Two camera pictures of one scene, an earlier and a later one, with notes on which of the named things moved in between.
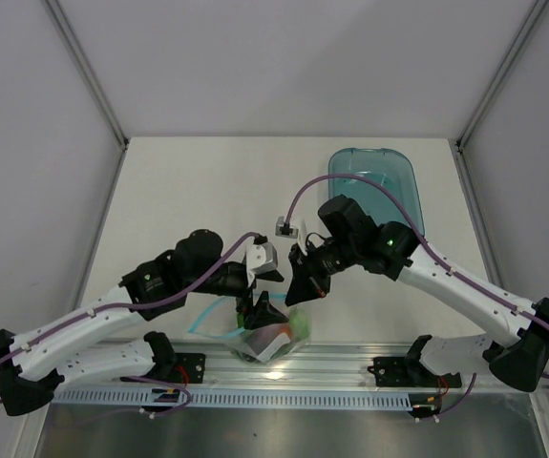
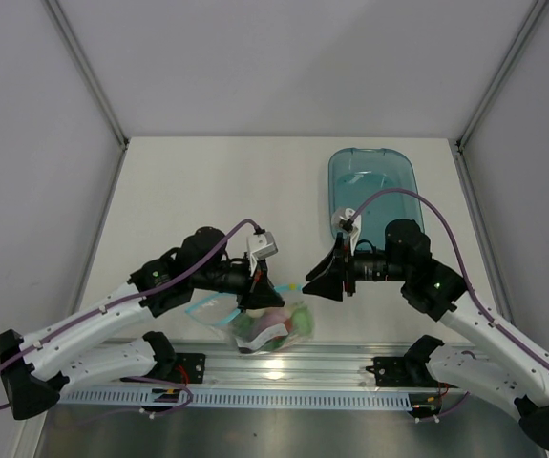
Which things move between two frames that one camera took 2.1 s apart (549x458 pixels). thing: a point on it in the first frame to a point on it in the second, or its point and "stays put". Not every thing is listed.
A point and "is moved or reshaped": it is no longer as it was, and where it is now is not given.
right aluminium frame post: x=531 y=24 stays put
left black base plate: x=190 y=367 stays put
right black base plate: x=401 y=372 stays put
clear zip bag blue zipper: x=263 y=343 is moved or reshaped
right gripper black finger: x=306 y=284 to x=328 y=285
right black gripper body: x=328 y=259 to x=352 y=266
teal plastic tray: x=388 y=166 stays put
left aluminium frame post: x=57 y=19 stays put
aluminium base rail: x=327 y=365 stays put
